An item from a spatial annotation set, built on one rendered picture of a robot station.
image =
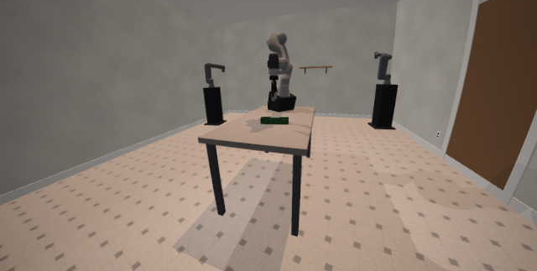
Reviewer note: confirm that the green three-compartment bin rack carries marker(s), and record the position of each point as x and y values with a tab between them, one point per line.
274	120

